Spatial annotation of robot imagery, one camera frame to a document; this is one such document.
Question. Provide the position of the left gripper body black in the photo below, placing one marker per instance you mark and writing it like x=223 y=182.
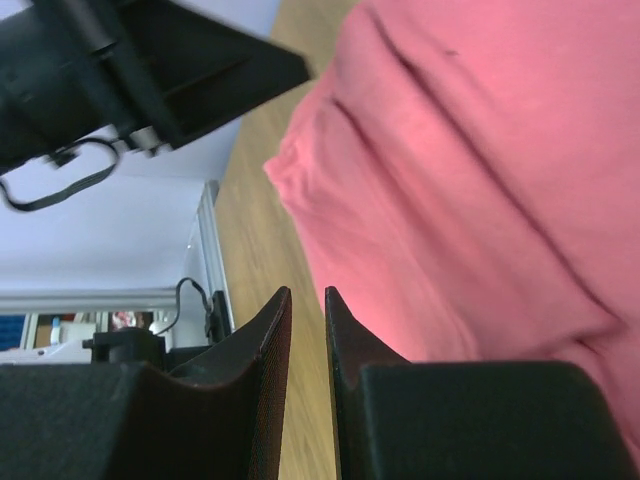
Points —
x=69 y=68

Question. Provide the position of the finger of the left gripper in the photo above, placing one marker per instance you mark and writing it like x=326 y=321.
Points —
x=193 y=75

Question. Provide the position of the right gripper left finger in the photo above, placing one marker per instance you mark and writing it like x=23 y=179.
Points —
x=205 y=414

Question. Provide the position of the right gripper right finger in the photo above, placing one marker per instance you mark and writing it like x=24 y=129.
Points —
x=394 y=419

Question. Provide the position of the red t shirt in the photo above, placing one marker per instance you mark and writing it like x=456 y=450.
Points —
x=466 y=174

